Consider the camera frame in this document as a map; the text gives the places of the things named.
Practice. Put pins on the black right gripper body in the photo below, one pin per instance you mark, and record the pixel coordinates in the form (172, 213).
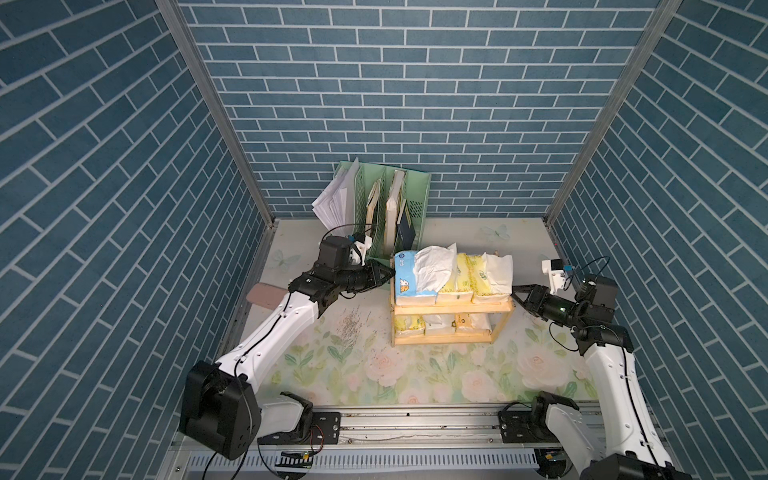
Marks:
(550, 308)

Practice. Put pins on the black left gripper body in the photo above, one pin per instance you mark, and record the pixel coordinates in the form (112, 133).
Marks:
(355, 278)

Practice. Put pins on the yellow green tissue pack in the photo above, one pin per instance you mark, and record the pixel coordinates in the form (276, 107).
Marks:
(491, 278)

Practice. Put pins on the blue tissue pack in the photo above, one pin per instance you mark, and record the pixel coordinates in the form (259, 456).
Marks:
(420, 275)

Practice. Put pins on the wooden two-tier shelf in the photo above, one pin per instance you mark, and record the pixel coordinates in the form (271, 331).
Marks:
(472, 308)

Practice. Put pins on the white tissue pack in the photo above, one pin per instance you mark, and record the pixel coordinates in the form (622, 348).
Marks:
(439, 324)

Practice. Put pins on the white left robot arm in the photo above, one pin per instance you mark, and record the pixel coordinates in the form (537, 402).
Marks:
(220, 409)

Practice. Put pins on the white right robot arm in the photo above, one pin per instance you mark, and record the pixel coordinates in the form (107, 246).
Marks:
(632, 448)

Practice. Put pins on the orange lower tissue pack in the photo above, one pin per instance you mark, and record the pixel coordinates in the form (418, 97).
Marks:
(473, 323)

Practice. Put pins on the dark blue book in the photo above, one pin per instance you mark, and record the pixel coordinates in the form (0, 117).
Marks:
(405, 231)

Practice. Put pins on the brown edged book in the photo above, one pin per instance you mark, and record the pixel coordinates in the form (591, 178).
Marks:
(372, 208)

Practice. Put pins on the green plastic file organizer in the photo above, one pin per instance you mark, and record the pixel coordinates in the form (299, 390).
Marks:
(415, 191)

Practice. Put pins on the white paper stack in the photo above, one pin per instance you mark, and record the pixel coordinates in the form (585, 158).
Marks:
(335, 207)

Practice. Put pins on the floral table mat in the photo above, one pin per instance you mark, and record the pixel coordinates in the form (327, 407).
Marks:
(347, 358)

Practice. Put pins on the pink phone-like object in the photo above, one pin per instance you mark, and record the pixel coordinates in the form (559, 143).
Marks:
(266, 295)

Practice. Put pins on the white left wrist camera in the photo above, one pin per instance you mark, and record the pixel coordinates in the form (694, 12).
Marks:
(361, 244)

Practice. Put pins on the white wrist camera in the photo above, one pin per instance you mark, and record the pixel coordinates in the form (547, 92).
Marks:
(557, 273)
(361, 244)

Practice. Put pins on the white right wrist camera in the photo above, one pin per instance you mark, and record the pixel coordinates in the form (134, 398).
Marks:
(557, 273)

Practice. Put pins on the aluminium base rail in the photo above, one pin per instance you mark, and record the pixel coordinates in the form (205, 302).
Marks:
(428, 441)

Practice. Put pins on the aluminium right corner post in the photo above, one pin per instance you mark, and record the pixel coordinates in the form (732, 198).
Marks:
(657, 24)

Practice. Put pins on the aluminium corner post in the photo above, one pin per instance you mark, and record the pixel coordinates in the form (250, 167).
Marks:
(181, 33)
(657, 24)

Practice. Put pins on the aluminium left corner post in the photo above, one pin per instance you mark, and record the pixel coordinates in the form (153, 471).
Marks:
(181, 33)

